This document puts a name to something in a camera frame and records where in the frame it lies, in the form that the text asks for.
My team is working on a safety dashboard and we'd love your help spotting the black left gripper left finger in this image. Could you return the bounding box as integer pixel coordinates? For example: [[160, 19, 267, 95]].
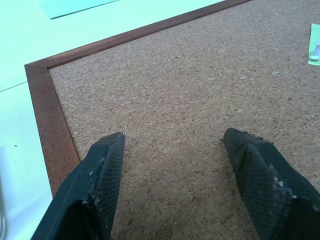
[[30, 131, 126, 240]]

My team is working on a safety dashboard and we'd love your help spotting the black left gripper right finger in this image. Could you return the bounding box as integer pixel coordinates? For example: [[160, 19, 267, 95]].
[[223, 127, 320, 240]]

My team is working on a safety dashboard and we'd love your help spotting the white push pin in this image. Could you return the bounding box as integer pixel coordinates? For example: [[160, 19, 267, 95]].
[[308, 40, 320, 61]]

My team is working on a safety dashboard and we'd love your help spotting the green paper note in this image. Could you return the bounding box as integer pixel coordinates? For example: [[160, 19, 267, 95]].
[[307, 23, 320, 67]]

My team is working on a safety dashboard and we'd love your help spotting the light green paper sheet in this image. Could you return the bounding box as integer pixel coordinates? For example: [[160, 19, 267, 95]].
[[38, 0, 121, 20]]

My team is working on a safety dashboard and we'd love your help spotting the cork board with wooden frame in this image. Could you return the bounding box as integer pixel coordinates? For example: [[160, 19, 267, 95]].
[[24, 0, 320, 240]]

